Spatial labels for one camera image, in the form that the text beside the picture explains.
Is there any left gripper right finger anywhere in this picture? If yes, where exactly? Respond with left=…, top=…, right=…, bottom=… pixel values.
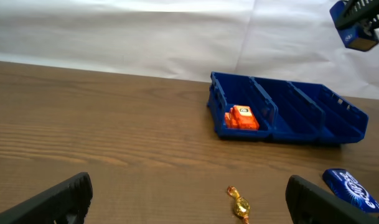
left=284, top=174, right=379, bottom=224

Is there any gold candy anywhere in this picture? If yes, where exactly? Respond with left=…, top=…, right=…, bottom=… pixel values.
left=227, top=185, right=251, bottom=224

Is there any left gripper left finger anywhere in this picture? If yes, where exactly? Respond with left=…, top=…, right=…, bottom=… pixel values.
left=0, top=172, right=94, bottom=224

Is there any blue tray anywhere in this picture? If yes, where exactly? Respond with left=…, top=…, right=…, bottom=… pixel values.
left=207, top=72, right=370, bottom=146

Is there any blue candy pack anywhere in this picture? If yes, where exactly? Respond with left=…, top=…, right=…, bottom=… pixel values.
left=329, top=0, right=379, bottom=52
left=322, top=168, right=379, bottom=218

